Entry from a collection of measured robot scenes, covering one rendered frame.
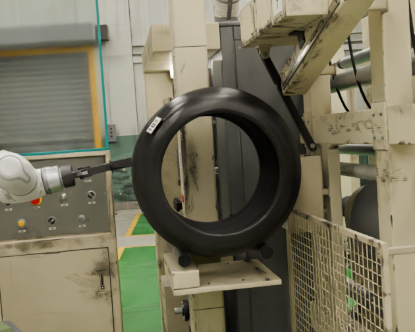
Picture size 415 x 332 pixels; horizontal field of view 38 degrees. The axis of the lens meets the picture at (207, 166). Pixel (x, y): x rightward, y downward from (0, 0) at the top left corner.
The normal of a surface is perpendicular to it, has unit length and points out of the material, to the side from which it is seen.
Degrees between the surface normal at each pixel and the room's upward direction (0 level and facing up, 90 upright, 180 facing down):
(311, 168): 90
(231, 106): 79
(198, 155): 90
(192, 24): 90
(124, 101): 90
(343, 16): 162
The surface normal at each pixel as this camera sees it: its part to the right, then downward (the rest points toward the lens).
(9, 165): 0.21, -0.19
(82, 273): 0.15, 0.04
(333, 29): 0.11, 0.96
